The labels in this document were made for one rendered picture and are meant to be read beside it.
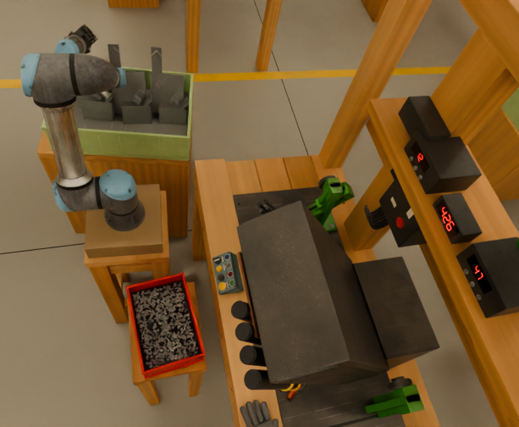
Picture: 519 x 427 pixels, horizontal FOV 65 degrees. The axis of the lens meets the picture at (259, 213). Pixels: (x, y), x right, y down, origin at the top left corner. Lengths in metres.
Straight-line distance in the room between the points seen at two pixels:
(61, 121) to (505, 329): 1.30
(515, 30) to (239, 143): 2.31
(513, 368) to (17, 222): 2.60
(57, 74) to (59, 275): 1.57
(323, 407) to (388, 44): 1.24
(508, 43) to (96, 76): 1.04
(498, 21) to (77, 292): 2.30
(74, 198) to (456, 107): 1.20
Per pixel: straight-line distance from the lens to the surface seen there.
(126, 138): 1.92
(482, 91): 1.17
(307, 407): 1.54
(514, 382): 1.09
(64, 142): 1.41
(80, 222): 2.62
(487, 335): 1.09
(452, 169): 1.18
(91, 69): 1.30
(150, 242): 1.61
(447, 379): 2.84
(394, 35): 1.52
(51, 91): 1.32
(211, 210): 1.72
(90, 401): 2.44
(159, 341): 1.53
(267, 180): 1.87
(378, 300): 1.33
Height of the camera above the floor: 2.38
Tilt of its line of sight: 58 degrees down
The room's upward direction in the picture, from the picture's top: 17 degrees clockwise
